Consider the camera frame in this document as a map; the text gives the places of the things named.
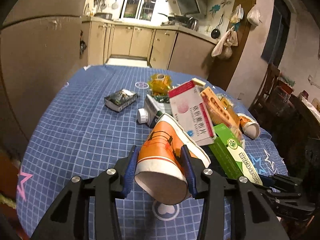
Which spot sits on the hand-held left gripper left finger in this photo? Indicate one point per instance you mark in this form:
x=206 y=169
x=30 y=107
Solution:
x=130 y=175

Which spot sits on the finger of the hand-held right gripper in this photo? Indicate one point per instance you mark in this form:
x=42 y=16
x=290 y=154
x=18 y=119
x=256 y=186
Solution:
x=292 y=207
x=282 y=183

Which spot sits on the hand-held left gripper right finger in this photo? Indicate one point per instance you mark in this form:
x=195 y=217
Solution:
x=188 y=172

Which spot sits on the gold cigarette box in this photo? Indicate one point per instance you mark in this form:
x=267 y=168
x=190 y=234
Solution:
x=228 y=112

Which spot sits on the green medicine box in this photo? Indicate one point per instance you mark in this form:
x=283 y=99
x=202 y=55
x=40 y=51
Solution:
x=225 y=150

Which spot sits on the pink and white medicine box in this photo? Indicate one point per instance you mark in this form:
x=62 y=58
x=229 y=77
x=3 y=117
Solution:
x=190 y=110

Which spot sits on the white and orange paper cup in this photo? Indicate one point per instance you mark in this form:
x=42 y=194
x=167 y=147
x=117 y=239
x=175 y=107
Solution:
x=250 y=128

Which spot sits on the blue checked tablecloth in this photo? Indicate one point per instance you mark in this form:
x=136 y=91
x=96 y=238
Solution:
x=75 y=135

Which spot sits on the white plastic bottle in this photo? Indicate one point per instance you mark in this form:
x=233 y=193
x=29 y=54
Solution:
x=152 y=107

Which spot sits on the orange medicine box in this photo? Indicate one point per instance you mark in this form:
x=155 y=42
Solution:
x=215 y=105

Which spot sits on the dark cigarette pack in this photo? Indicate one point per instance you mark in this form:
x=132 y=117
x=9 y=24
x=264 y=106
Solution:
x=121 y=100

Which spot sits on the green foil wrapper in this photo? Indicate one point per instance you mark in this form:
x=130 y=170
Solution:
x=161 y=98

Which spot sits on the small beige box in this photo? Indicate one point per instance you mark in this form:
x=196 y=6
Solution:
x=198 y=82

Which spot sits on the wooden chair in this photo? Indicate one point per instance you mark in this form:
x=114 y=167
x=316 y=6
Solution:
x=265 y=92

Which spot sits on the yellow candy wrapper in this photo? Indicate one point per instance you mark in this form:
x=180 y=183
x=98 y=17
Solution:
x=160 y=83

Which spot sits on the hanging cloth bags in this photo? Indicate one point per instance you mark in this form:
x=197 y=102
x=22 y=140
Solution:
x=225 y=45

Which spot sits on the beige kitchen base cabinets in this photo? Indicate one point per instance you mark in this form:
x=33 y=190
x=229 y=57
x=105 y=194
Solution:
x=135 y=40

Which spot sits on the black plastic bags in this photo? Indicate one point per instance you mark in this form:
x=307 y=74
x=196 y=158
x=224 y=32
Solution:
x=83 y=45

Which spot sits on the black hanging ladle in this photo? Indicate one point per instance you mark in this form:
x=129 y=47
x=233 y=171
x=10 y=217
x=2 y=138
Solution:
x=215 y=33

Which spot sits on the metal kettle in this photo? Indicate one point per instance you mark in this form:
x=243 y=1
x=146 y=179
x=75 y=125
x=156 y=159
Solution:
x=193 y=23

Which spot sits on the dark window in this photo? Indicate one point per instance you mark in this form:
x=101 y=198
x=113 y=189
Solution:
x=276 y=35

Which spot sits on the grey refrigerator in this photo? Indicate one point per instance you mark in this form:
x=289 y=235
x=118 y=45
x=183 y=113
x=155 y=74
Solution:
x=37 y=55

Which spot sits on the black frying pan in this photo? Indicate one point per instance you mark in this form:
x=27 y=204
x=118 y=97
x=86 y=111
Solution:
x=176 y=18

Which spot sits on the metal pot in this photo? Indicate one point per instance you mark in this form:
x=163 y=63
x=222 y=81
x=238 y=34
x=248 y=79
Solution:
x=103 y=16

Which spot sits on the small clear plastic bag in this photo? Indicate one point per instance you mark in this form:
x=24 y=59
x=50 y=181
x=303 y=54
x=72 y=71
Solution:
x=237 y=13

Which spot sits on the white plastic bag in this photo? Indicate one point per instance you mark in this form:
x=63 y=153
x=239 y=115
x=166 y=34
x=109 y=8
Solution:
x=254 y=15

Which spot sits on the hanging metal strainer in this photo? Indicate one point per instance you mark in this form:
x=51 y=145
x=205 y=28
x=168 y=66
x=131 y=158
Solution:
x=115 y=4

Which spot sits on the metal range hood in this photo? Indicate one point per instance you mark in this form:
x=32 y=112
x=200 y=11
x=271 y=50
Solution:
x=187 y=1

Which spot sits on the kitchen window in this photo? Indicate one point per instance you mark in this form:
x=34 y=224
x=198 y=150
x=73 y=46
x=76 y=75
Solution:
x=142 y=0

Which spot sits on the wooden door frame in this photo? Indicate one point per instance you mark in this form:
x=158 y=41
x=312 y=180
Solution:
x=225 y=67

